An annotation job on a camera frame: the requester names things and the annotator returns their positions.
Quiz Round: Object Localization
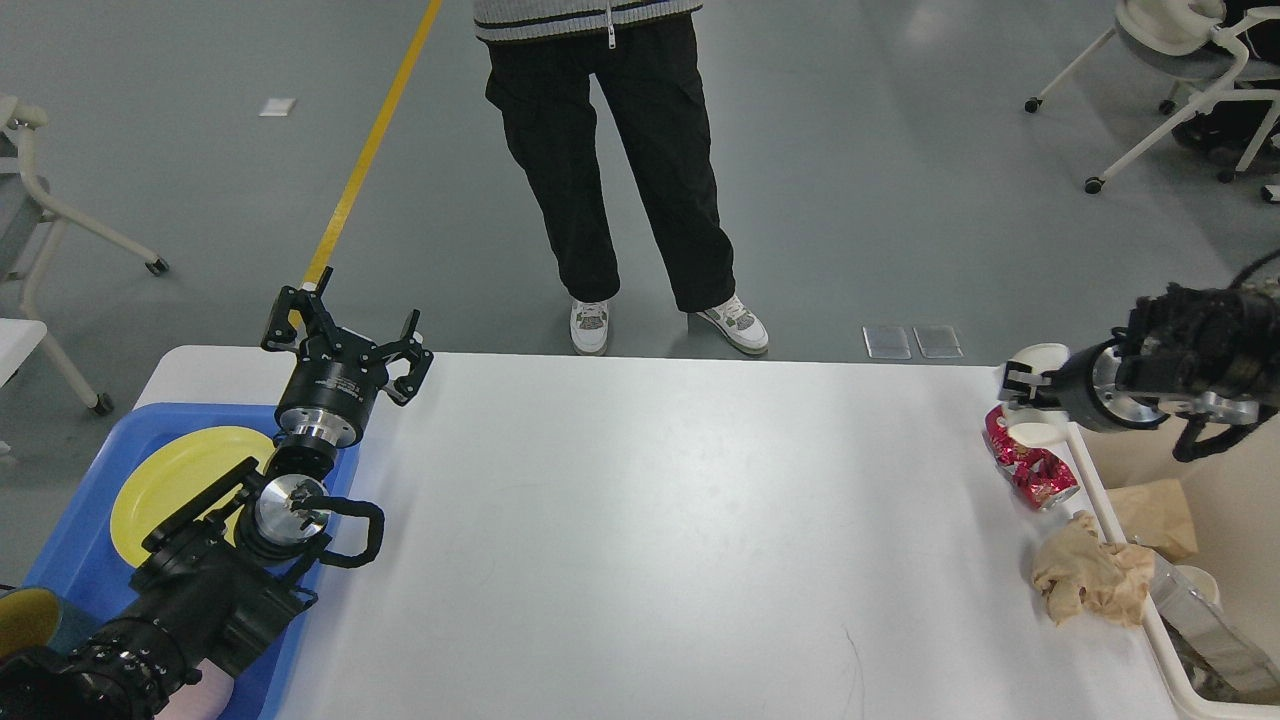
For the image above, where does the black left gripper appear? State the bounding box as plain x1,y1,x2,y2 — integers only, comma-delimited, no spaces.
261,266,434,446

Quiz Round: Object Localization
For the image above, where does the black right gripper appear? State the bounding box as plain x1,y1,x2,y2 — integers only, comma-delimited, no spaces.
998,340,1170,433

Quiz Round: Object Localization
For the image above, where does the white paper cup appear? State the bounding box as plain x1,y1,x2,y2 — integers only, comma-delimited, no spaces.
1174,564,1221,607
1000,343,1070,448

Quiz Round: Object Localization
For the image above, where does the brown paper bag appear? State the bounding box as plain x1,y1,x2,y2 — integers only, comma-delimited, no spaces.
1107,478,1201,562

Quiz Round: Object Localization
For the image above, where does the yellow plastic plate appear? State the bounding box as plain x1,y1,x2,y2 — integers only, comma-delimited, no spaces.
109,427,274,568

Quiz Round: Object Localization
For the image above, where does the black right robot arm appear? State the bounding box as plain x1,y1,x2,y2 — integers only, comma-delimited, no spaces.
997,252,1279,462

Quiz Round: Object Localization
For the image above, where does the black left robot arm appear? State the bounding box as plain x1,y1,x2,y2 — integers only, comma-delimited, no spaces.
3,268,433,719

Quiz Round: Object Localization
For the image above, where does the clear floor plate right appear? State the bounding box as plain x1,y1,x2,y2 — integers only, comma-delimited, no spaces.
913,324,965,359

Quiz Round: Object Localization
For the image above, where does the clear floor plate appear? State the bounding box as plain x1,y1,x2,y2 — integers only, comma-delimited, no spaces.
913,324,965,359
861,325,913,361

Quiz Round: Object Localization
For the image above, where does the crushed red can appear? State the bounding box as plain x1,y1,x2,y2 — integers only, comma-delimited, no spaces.
984,406,1080,511

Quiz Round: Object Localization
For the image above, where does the clear floor plate left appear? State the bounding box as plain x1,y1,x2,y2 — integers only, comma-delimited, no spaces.
861,325,913,361

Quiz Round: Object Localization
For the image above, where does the crumpled brown paper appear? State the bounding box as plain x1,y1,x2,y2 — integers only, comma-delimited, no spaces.
1029,510,1157,628

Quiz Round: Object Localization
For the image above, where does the beige plastic bin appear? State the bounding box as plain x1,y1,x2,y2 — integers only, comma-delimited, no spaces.
1068,420,1279,719

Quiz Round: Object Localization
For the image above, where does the clear plastic bottle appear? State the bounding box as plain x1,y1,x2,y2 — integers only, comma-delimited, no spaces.
1149,555,1279,705

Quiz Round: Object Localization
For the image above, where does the blue plastic tray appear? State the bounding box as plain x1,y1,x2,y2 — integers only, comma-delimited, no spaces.
28,404,357,719

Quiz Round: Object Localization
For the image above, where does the white office chair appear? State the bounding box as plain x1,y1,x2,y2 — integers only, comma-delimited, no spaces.
1024,1,1279,195

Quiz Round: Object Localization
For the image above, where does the person in black trousers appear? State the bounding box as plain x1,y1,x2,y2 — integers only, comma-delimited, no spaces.
472,0,771,357

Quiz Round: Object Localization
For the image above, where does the teal mug yellow inside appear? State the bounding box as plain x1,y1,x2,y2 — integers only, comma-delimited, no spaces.
1,588,61,659

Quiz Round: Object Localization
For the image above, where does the white folding table frame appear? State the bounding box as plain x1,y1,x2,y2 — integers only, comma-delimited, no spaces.
3,94,170,416

